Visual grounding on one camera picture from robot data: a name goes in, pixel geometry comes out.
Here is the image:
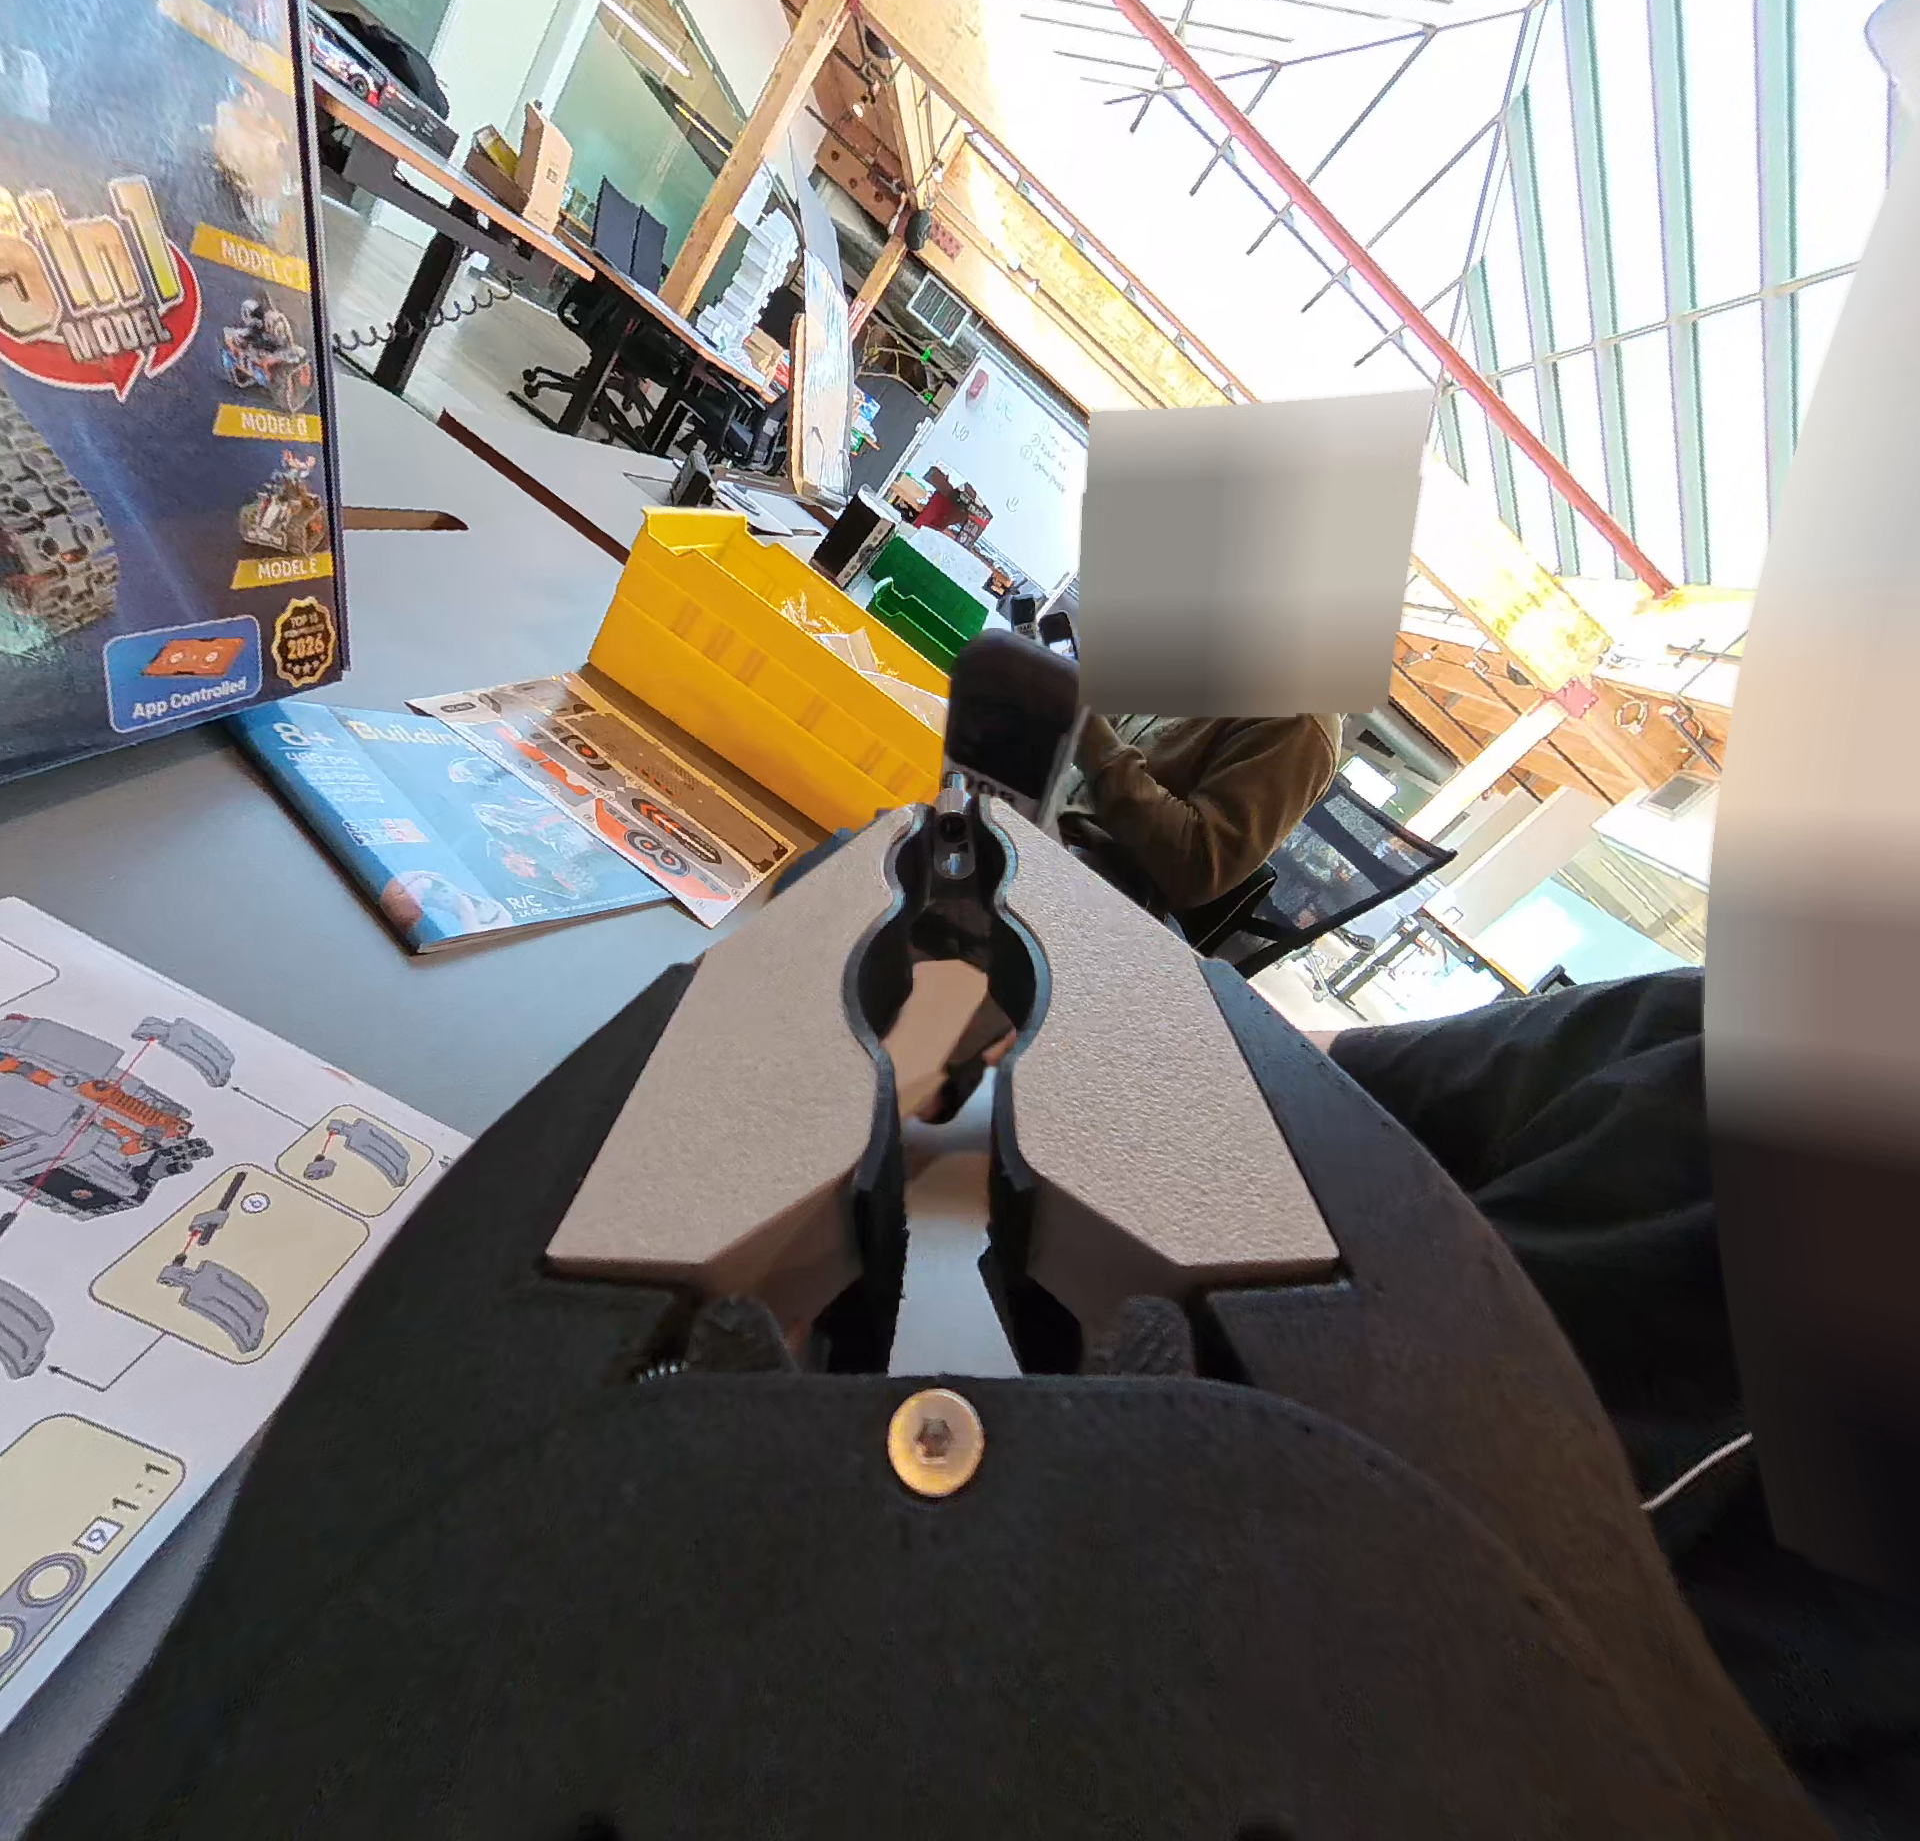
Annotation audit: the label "small black device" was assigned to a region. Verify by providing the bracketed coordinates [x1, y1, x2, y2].
[815, 488, 905, 585]

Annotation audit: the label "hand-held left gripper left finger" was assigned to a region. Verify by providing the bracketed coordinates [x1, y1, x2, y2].
[546, 803, 924, 1372]

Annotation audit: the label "person's dark pants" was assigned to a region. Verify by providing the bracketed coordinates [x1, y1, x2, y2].
[1327, 968, 1920, 1841]

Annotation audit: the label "brown cardboard box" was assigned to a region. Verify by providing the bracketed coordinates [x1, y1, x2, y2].
[462, 101, 578, 225]

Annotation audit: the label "black coiled cable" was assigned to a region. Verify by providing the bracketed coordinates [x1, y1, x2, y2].
[337, 286, 500, 360]

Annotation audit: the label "clear plastic bag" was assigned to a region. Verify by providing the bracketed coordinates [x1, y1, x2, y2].
[778, 593, 919, 674]

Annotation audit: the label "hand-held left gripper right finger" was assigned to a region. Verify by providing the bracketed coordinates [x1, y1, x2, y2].
[978, 798, 1342, 1372]

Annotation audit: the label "whiteboard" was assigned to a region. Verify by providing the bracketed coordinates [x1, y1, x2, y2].
[897, 354, 1090, 585]

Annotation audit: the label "thin white cable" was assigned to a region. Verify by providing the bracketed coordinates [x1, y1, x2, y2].
[1640, 1429, 1757, 1515]

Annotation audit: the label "orange grey sticker sheet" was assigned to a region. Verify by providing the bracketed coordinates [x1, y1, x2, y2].
[408, 669, 798, 929]

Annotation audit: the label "yellow plastic bin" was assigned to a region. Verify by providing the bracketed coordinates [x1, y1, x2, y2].
[584, 505, 955, 832]

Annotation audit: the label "green plastic bin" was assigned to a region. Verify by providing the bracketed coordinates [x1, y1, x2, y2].
[868, 533, 994, 674]

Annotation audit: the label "wooden top office desk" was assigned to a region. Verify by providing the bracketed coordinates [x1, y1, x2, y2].
[312, 71, 784, 480]

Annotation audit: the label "blue booklet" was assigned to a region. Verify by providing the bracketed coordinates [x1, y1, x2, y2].
[224, 699, 676, 958]

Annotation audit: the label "black mesh office chair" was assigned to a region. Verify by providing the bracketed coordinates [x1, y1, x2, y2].
[1182, 783, 1460, 975]

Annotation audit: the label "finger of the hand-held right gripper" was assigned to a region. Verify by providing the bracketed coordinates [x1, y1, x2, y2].
[884, 955, 1023, 1126]

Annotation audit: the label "open instruction manual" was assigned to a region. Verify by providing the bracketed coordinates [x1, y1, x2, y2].
[0, 896, 475, 1741]

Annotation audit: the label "blue building kit box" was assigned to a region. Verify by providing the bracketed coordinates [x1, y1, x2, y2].
[0, 0, 353, 787]

